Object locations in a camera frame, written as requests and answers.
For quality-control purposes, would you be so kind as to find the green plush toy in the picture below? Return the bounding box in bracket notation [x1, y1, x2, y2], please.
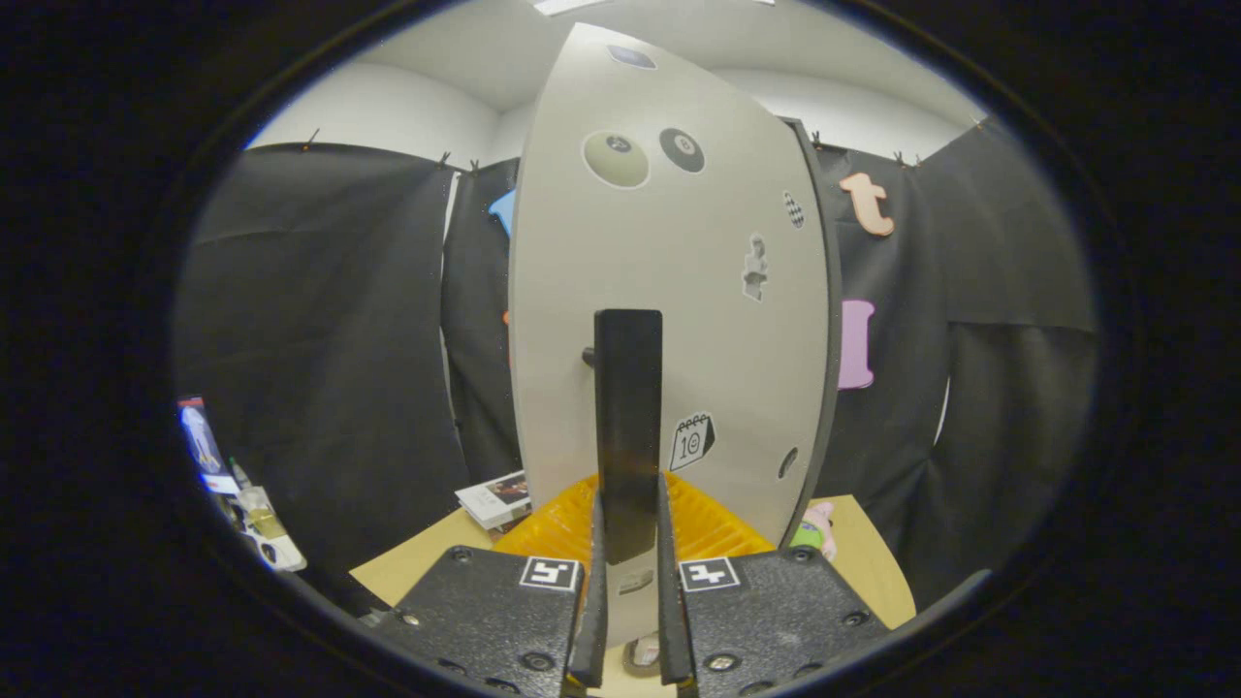
[790, 502, 837, 561]

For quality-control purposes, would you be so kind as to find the brown fuzzy slipper shoe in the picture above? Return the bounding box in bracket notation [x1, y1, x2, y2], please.
[622, 630, 663, 678]

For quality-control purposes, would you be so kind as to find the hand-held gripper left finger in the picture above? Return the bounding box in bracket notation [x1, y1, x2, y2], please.
[368, 473, 610, 698]

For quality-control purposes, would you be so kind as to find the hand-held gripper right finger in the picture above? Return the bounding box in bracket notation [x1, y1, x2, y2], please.
[657, 473, 891, 698]

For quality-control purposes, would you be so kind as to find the white book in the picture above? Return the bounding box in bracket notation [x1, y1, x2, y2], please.
[456, 471, 532, 532]

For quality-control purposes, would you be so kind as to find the blue printed board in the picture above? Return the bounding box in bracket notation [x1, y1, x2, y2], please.
[177, 396, 240, 495]

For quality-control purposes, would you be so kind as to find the dark grey shoe cabinet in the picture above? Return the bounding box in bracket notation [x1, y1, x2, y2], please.
[780, 116, 843, 550]

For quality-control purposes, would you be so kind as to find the black backdrop cloth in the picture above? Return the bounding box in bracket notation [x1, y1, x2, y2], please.
[175, 121, 1101, 614]

